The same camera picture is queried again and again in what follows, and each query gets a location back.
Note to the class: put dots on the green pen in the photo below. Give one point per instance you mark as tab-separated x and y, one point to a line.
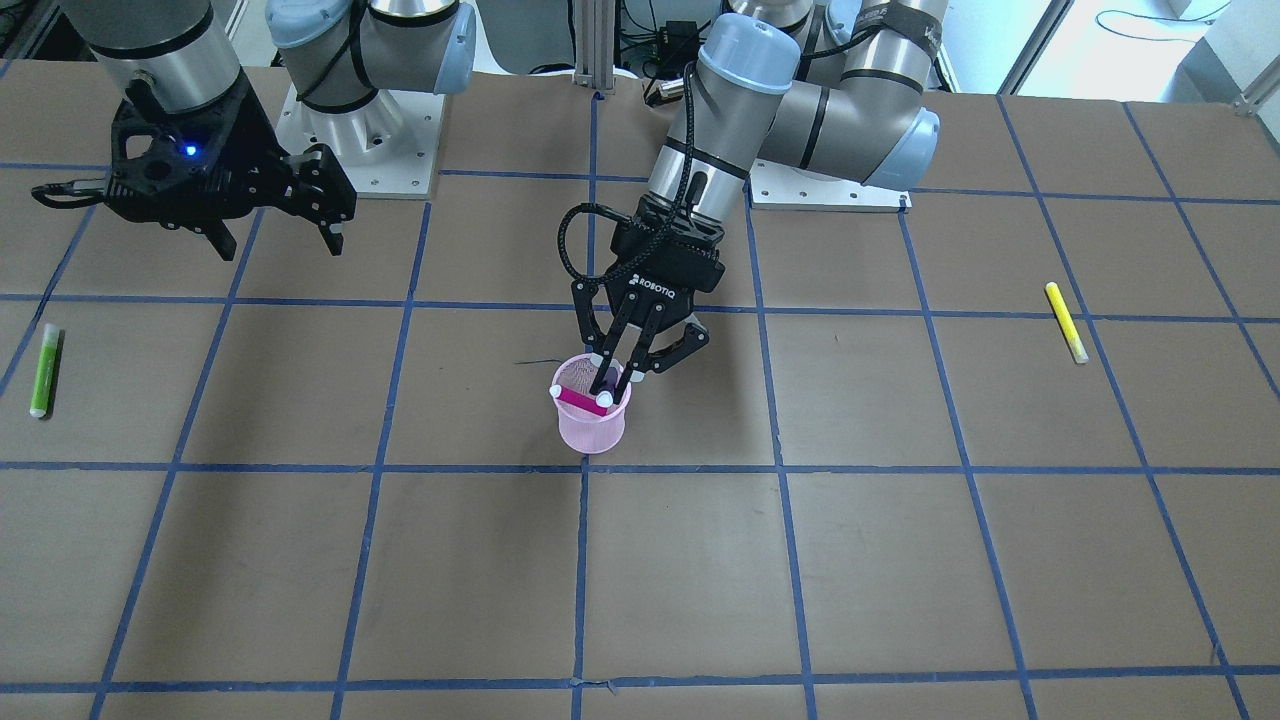
47	363

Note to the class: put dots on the aluminium frame post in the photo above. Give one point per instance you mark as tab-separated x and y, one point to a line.
594	32

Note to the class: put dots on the yellow pen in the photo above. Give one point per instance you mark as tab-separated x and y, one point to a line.
1066	322

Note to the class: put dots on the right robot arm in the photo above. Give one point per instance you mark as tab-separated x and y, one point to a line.
340	54

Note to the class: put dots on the pink pen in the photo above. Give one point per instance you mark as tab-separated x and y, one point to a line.
576	399

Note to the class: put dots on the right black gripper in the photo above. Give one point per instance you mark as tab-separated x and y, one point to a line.
252	167

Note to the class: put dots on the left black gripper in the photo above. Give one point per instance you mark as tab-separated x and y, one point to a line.
668	272

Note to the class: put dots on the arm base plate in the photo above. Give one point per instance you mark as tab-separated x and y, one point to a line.
389	148
776	187

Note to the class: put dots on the pink mesh cup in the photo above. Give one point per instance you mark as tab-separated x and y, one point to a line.
589	424

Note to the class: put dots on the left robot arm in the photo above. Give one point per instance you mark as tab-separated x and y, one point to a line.
834	89

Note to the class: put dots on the purple pen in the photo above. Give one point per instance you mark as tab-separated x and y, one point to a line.
606	397

